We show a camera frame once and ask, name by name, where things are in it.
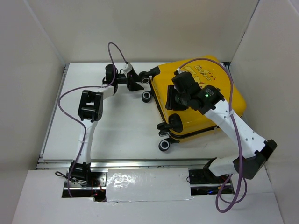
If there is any white foil cover sheet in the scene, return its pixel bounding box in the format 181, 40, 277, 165
106, 168, 193, 202

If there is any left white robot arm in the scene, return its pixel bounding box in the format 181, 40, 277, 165
69, 63, 143, 186

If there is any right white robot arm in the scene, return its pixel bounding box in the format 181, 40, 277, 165
171, 72, 277, 183

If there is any aluminium front rail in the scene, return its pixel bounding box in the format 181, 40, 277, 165
36, 158, 209, 171

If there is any yellow suitcase with grey lining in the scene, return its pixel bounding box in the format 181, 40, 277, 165
138, 56, 246, 152

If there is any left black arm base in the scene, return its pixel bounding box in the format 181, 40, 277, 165
55, 171, 107, 202

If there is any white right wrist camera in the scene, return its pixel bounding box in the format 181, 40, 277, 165
176, 68, 188, 74

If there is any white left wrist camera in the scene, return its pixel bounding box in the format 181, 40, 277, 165
122, 63, 133, 75

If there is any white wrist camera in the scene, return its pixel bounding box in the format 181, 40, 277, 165
176, 68, 188, 74
122, 63, 133, 75

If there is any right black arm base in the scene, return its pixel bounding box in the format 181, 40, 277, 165
186, 159, 228, 196

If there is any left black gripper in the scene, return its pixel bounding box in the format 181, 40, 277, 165
114, 67, 145, 92

